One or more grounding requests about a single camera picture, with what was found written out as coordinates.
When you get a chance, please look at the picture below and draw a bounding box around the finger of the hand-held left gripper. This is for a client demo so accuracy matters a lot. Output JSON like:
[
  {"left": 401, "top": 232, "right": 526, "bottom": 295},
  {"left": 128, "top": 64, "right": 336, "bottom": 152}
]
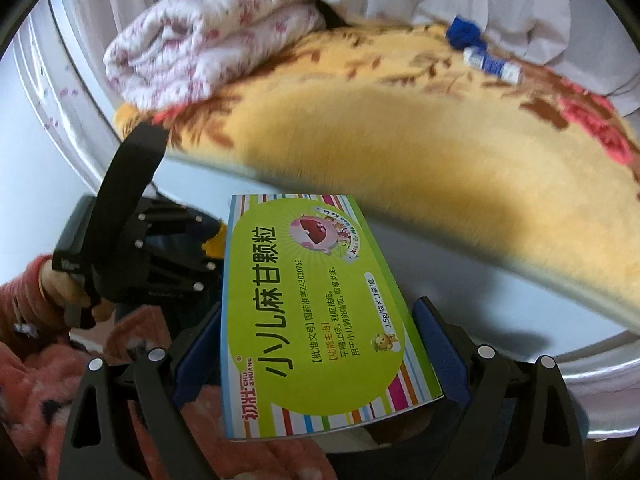
[
  {"left": 135, "top": 252, "right": 223, "bottom": 303},
  {"left": 132, "top": 195, "right": 228, "bottom": 241}
]

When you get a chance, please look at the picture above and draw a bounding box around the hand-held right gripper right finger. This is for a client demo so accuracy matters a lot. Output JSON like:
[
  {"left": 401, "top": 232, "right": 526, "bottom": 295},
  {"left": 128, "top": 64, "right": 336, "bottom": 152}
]
[{"left": 411, "top": 296, "right": 588, "bottom": 480}]

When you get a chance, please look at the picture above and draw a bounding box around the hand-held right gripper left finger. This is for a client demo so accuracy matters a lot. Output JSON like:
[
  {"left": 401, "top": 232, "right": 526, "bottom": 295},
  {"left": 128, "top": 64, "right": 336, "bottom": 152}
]
[{"left": 57, "top": 300, "right": 223, "bottom": 480}]

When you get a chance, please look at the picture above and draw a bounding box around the green striped medicine box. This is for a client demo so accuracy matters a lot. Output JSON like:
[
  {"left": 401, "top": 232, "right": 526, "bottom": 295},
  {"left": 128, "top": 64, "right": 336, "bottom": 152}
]
[{"left": 220, "top": 193, "right": 443, "bottom": 442}]

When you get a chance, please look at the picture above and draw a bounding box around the person's left hand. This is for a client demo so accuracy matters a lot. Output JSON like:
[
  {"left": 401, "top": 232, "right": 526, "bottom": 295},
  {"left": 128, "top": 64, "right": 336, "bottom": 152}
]
[{"left": 40, "top": 257, "right": 113, "bottom": 323}]

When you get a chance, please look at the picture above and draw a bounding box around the rolled pink floral quilt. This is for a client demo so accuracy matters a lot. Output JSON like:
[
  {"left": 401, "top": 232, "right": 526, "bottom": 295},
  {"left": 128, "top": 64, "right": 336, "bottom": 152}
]
[{"left": 104, "top": 0, "right": 328, "bottom": 111}]

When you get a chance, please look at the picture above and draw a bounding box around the yellow floral plush blanket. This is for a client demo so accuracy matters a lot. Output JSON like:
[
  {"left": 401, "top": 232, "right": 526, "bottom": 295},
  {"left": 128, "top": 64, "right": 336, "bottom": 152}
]
[{"left": 114, "top": 17, "right": 640, "bottom": 336}]

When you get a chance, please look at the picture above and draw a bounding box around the white and blue carton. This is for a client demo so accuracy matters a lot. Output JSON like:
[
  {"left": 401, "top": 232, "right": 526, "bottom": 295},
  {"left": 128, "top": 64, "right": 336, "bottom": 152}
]
[{"left": 462, "top": 46, "right": 523, "bottom": 86}]

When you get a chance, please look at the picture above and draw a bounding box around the blue crumpled cloth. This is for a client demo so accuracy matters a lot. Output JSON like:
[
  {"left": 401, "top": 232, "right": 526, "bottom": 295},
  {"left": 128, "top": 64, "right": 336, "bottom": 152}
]
[{"left": 446, "top": 16, "right": 488, "bottom": 53}]

